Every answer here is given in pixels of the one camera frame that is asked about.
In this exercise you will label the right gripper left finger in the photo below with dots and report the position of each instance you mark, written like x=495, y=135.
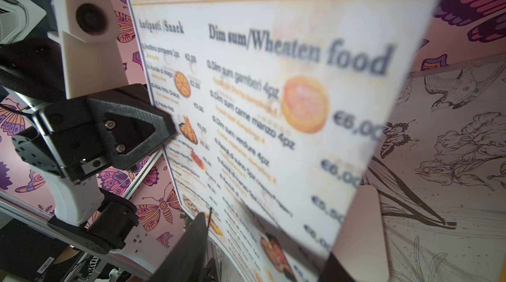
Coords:
x=186, y=261

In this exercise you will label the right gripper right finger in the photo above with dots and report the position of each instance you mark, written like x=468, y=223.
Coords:
x=359, y=252

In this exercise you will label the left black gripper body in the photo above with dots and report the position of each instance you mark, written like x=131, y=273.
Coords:
x=77, y=138

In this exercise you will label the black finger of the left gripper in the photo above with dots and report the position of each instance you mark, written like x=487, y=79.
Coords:
x=129, y=126

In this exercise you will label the dim sum menu sheet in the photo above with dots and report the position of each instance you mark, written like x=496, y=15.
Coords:
x=279, y=106

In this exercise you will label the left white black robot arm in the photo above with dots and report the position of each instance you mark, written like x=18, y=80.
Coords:
x=85, y=212

